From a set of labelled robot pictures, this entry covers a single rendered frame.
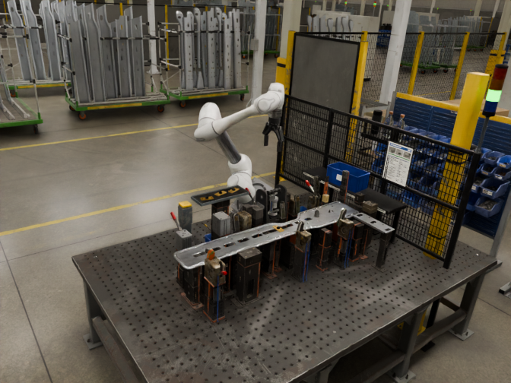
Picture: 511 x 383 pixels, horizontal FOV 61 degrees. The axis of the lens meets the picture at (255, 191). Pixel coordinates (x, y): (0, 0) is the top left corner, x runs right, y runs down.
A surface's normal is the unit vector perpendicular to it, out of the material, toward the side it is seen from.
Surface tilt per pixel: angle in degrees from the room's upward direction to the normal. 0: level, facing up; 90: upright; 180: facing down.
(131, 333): 0
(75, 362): 0
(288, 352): 0
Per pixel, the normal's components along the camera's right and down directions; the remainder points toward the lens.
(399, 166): -0.80, 0.20
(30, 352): 0.05, -0.91
